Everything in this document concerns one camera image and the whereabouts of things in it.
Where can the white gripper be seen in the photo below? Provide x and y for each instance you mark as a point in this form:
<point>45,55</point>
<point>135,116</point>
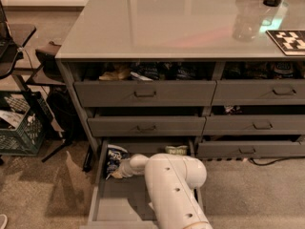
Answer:
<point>126,171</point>

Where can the blue Kettle chip bag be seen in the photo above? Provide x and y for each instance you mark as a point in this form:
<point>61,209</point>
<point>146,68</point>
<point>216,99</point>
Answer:
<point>115,154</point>

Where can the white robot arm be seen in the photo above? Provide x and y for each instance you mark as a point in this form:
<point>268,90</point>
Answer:
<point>170,180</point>

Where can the open bottom left drawer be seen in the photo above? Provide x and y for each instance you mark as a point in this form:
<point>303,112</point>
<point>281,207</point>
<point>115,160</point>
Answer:
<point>125,203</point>

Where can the green chip bag rear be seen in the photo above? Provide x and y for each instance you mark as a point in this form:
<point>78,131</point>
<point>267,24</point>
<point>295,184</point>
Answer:
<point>181,150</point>

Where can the middle left grey drawer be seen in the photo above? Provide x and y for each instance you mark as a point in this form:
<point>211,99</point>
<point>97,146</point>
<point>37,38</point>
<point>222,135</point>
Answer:
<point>146,125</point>

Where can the grey drawer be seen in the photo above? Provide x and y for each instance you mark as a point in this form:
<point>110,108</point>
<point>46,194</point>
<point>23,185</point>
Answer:
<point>259,92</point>
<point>283,124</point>
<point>174,93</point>
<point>252,149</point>
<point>146,125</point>

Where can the top left grey drawer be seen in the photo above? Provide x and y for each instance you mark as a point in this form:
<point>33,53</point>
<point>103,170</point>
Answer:
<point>174,93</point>

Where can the snack bags in top drawer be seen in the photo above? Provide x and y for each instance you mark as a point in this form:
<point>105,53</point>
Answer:
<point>153,71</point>

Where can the middle right grey drawer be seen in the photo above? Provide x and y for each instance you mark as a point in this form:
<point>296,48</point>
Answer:
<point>283,124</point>

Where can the bottom right grey drawer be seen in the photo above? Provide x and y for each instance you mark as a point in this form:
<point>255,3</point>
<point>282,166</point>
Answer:
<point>252,149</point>

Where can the top right grey drawer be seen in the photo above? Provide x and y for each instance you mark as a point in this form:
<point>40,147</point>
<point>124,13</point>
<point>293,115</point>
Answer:
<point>259,92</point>

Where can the green plastic milk crate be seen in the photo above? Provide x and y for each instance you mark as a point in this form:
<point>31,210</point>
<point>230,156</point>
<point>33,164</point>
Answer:
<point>22,131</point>

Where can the white sneaker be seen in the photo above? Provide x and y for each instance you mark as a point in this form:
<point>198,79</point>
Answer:
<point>3,221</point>

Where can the black white marker board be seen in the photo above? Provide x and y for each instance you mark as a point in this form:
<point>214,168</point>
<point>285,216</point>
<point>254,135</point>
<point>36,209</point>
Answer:
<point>291,42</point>

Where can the grey drawer cabinet frame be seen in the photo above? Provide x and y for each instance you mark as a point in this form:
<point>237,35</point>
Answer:
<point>79,72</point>

